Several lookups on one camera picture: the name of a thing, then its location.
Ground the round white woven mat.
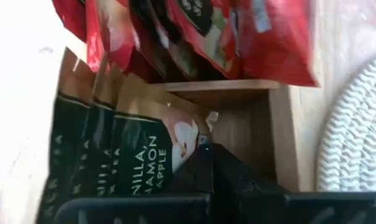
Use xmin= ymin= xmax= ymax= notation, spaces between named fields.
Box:
xmin=315 ymin=52 xmax=376 ymax=192

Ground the wooden compartment box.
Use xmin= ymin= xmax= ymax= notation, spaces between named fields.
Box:
xmin=150 ymin=79 xmax=301 ymax=192

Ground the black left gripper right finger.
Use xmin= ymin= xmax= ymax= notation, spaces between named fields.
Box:
xmin=213 ymin=144 xmax=376 ymax=224

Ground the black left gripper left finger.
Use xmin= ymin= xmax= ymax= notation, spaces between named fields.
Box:
xmin=54 ymin=144 xmax=214 ymax=224

